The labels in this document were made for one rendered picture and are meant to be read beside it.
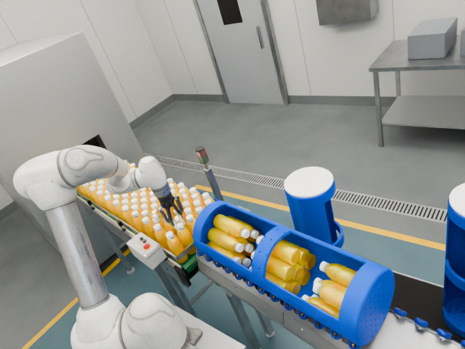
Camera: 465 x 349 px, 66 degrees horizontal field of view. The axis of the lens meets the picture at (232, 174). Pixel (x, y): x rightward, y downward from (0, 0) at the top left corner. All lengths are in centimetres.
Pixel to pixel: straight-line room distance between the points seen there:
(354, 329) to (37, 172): 114
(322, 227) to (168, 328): 112
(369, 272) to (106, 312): 91
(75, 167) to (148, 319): 55
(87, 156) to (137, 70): 558
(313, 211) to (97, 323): 121
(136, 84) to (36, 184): 550
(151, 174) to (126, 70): 498
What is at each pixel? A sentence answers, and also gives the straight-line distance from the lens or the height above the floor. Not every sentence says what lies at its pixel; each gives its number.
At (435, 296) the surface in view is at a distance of 263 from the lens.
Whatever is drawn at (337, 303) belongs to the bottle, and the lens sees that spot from 138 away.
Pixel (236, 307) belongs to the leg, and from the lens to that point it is 223.
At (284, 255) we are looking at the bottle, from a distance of 150.
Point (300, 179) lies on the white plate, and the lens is 209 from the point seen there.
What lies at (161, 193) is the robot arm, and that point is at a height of 135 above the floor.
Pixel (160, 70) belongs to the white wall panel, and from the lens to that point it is 705.
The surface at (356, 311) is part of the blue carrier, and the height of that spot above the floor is 119.
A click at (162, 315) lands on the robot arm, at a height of 131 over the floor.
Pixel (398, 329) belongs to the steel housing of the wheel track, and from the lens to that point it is 157.
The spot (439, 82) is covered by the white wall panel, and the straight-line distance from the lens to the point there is 467.
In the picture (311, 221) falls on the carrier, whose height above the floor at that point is 85.
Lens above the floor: 226
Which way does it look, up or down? 32 degrees down
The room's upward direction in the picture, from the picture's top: 20 degrees counter-clockwise
